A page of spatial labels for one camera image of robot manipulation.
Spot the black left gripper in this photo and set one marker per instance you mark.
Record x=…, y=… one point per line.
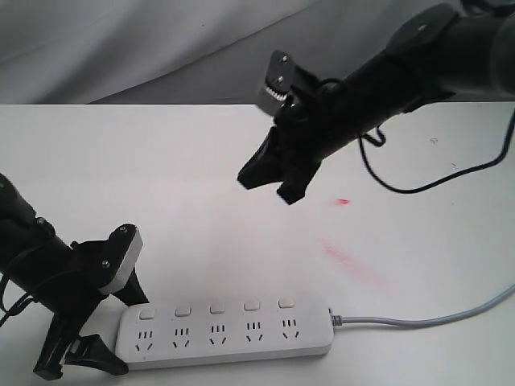
x=72, y=295

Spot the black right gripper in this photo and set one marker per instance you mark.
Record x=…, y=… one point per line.
x=318, y=117

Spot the white five-outlet power strip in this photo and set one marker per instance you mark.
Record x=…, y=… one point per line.
x=203, y=331

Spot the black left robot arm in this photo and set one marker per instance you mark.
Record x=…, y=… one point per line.
x=30, y=248

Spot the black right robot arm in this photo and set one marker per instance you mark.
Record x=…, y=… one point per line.
x=439, y=55

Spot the grey backdrop cloth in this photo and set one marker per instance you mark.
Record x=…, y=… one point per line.
x=180, y=52

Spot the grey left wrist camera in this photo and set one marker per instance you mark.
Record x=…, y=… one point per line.
x=118, y=258

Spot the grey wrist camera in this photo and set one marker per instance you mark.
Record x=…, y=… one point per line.
x=279, y=77
x=118, y=258

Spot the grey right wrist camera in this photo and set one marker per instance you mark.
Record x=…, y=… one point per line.
x=279, y=77

